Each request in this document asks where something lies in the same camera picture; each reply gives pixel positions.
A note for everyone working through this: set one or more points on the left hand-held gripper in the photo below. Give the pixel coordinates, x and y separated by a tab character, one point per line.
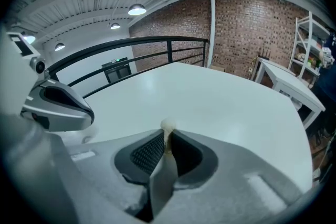
15	73

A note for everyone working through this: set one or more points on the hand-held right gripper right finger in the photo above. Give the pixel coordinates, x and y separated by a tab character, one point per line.
231	186

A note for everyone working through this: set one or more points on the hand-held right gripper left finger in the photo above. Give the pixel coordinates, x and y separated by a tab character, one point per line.
105	165

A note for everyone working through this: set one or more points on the white square table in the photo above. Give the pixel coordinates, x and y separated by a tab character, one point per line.
183	91

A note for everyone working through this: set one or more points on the pendant ceiling lamp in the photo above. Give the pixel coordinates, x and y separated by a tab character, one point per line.
29	39
115	26
137	10
60	47

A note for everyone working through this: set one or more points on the black double door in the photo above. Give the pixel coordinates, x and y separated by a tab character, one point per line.
118	73

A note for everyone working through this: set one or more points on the green exit sign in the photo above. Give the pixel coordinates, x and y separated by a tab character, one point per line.
116	60

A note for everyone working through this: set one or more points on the black metal railing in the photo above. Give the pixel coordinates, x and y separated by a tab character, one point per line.
131	44

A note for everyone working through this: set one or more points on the cardboard box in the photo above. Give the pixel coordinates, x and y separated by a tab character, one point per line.
218	69

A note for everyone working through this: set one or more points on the white work table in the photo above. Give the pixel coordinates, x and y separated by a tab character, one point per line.
288	78

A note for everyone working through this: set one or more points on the black antenna device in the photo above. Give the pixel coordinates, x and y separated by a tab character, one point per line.
263	54

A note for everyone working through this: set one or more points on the white vertical pipe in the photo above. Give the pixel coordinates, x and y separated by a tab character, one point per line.
212	29

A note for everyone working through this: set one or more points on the white shelf rack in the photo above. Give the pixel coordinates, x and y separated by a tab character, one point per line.
304	44

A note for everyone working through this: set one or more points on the round fisheye camera lens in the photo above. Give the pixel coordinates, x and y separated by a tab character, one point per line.
39	65

